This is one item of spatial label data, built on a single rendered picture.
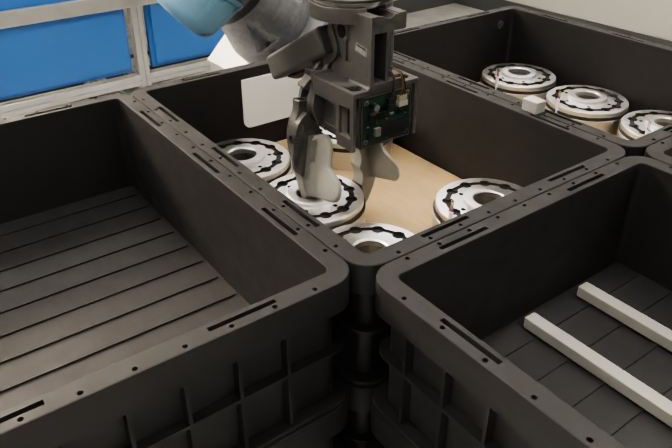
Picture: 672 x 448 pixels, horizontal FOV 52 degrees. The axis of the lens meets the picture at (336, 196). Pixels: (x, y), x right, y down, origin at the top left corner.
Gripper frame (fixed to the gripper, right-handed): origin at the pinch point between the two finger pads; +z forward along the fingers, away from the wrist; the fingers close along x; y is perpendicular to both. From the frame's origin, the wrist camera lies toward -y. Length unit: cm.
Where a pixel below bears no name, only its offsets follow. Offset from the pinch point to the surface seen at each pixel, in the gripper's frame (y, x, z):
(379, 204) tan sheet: 1.3, 4.6, 2.0
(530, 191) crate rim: 19.6, 4.3, -8.0
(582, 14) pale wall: -191, 318, 73
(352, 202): 3.2, -0.3, -0.9
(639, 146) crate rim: 19.9, 18.4, -8.0
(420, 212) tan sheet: 5.0, 7.0, 2.0
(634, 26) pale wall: -158, 319, 72
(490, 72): -14.6, 37.8, -0.8
